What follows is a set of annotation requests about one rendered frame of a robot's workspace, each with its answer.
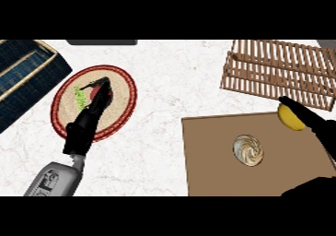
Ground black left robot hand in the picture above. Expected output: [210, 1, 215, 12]
[62, 76, 115, 157]

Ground blue wicker basket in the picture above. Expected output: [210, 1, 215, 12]
[0, 39, 74, 136]

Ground round woven red-rimmed placemat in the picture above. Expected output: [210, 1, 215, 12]
[49, 64, 139, 144]

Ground red and green vegetable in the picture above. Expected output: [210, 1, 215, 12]
[73, 83, 115, 112]

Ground wooden slatted tiered shelf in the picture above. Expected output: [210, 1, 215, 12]
[220, 39, 336, 112]

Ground yellow lemon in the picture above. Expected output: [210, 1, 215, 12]
[276, 102, 308, 132]

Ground brown flat tray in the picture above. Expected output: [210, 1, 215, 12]
[180, 112, 336, 197]

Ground dark grey flat appliance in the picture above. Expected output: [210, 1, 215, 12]
[65, 39, 139, 46]

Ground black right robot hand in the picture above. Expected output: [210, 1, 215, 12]
[277, 95, 336, 197]

